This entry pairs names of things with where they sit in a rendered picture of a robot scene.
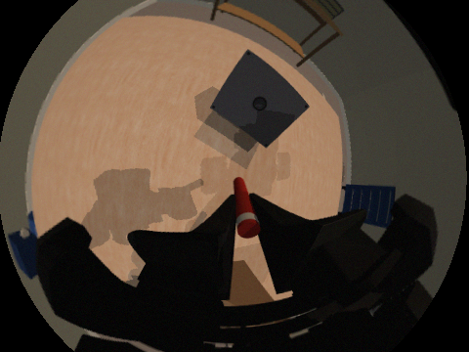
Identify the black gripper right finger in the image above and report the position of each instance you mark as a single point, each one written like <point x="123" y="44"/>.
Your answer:
<point x="290" y="241"/>

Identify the red peg with white band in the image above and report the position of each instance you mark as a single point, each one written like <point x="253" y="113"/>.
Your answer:
<point x="247" y="221"/>

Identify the dark grey sloped panel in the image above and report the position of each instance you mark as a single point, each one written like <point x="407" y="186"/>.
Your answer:
<point x="258" y="100"/>

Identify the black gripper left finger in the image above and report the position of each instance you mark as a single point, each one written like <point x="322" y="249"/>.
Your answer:
<point x="210" y="247"/>

